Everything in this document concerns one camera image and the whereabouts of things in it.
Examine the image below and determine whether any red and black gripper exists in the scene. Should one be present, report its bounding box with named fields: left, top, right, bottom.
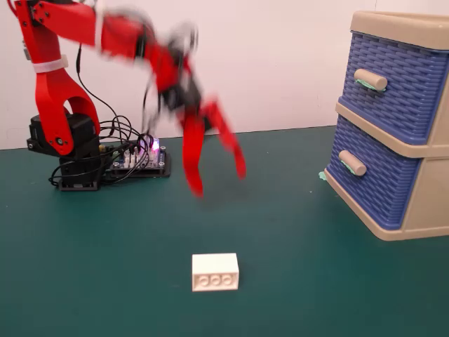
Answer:
left=153, top=47, right=247, bottom=199

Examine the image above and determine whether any white toy brick cube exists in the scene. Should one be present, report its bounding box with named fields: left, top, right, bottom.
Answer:
left=191, top=252, right=240, bottom=292

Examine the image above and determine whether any blue wicker drawer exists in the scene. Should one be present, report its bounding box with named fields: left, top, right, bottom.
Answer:
left=340, top=30, right=449, bottom=145
left=326, top=114, right=422, bottom=228

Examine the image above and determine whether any controller circuit board with LEDs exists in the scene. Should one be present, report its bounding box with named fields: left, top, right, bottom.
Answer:
left=101, top=138, right=172, bottom=178

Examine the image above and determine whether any white zip tie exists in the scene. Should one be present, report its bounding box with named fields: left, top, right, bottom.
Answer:
left=93, top=5, right=107, bottom=54

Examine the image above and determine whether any black base cable bundle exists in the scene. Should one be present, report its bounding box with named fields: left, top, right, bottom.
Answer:
left=48, top=44, right=166, bottom=187

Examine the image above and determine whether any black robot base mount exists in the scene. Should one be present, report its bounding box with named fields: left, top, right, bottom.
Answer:
left=26, top=112, right=103, bottom=192

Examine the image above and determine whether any white velcro strap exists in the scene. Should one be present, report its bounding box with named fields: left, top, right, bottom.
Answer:
left=32, top=58, right=69, bottom=75

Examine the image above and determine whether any blue wicker drawer, green-taped handle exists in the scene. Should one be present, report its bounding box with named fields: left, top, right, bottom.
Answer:
left=340, top=30, right=449, bottom=145

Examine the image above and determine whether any beige plastic drawer cabinet frame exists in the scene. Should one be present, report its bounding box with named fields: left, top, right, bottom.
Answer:
left=324, top=10, right=449, bottom=242

